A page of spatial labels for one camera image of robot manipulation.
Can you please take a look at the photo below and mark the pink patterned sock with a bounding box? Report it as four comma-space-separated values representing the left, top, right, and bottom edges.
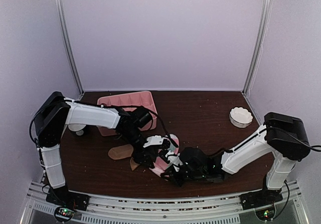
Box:
150, 134, 180, 177

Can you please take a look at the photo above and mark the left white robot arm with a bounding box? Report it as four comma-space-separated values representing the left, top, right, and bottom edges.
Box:
29, 91, 157, 206

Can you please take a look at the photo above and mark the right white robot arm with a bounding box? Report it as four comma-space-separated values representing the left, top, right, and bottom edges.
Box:
161, 112, 310, 205

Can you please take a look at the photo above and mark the tan ribbed sock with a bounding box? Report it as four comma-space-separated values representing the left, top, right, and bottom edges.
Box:
108, 144, 140, 171

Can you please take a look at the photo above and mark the pink divided organizer tray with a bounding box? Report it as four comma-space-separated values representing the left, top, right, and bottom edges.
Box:
97, 91, 157, 137

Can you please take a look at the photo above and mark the white round cup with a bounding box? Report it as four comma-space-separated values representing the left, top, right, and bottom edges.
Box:
68, 124, 87, 136

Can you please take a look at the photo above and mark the white scalloped bowl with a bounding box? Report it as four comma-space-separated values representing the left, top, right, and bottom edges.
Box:
229, 107, 253, 129

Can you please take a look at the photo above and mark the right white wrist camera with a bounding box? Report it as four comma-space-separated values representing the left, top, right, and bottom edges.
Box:
163, 151, 183, 172

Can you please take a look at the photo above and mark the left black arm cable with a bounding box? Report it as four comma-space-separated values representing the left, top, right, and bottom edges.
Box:
120, 104, 179, 148

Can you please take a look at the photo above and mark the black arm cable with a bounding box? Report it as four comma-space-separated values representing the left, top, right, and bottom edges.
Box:
120, 104, 179, 148
213, 123, 321, 157

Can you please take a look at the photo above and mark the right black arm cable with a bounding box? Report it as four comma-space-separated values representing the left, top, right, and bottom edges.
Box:
213, 123, 321, 157

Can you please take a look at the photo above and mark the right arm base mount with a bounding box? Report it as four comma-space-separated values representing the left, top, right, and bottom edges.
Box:
239, 189, 283, 221

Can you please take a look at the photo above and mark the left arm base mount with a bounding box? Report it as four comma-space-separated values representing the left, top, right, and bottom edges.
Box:
46, 192, 90, 222

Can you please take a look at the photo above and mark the left aluminium frame post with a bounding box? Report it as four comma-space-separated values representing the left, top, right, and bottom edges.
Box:
55, 0, 84, 95

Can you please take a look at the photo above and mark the aluminium frame post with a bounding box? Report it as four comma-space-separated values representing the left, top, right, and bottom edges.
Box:
55, 0, 84, 95
242, 0, 272, 96

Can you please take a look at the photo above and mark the right aluminium frame post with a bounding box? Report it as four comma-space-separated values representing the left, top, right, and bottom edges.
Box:
242, 0, 272, 96

